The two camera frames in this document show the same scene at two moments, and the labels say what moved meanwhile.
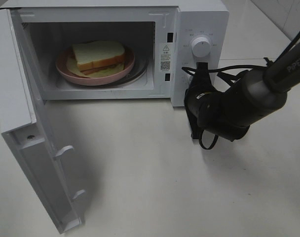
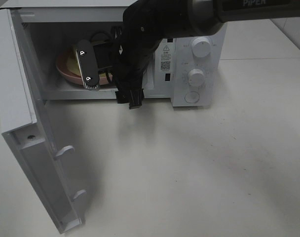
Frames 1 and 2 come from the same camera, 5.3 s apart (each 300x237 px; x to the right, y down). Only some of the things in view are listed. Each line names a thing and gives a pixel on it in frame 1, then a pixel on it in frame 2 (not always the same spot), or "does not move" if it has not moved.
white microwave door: [25, 124] does not move
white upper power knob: [201, 47] does not move
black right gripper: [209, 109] to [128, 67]
